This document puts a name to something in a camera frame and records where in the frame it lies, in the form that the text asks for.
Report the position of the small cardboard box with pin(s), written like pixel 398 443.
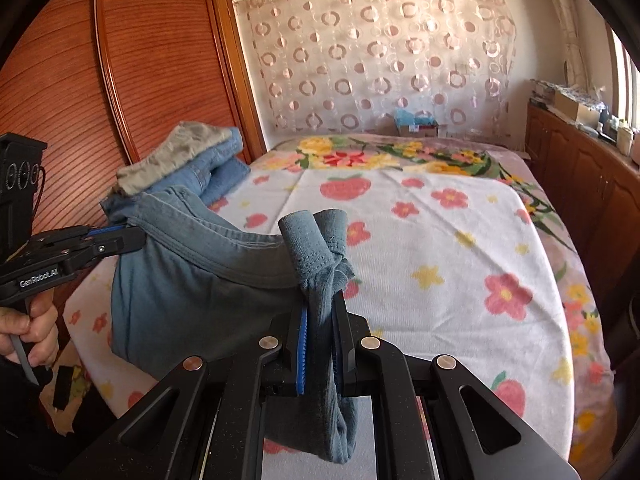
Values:
pixel 575 107

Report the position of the person's left hand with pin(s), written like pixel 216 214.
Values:
pixel 37 325

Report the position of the blue-grey pants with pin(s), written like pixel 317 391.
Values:
pixel 200 300

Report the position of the pink floral bedspread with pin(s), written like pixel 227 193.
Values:
pixel 450 152

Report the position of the wooden cabinet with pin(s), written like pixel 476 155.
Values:
pixel 585 175

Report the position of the folded grey pants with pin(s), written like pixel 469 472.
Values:
pixel 170 157

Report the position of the white jar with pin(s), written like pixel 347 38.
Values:
pixel 625 141

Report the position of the white floral blanket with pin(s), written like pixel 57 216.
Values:
pixel 440 280

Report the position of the lace window curtain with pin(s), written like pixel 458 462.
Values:
pixel 565 20

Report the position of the cardboard box with blue cloth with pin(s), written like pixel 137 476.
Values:
pixel 415 124

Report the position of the sheer circle-patterned curtain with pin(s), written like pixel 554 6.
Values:
pixel 380 55

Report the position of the stack of papers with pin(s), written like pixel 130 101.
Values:
pixel 542 92

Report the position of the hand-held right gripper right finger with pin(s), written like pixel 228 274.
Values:
pixel 345 355

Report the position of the wooden wardrobe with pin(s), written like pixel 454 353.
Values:
pixel 125 75

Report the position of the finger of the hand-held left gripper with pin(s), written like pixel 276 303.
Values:
pixel 112 230
pixel 125 244

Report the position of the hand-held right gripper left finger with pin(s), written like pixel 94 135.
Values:
pixel 301 360

